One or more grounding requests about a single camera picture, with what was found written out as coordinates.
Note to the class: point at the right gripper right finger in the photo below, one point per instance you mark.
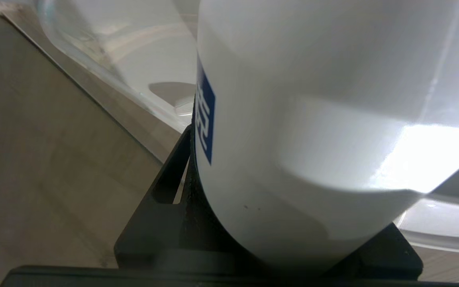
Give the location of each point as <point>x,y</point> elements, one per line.
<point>389,251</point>

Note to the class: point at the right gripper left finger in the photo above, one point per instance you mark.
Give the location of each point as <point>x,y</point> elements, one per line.
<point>161,235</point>

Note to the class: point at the white cleaner bottle blue label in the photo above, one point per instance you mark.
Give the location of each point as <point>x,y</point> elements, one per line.
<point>313,119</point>

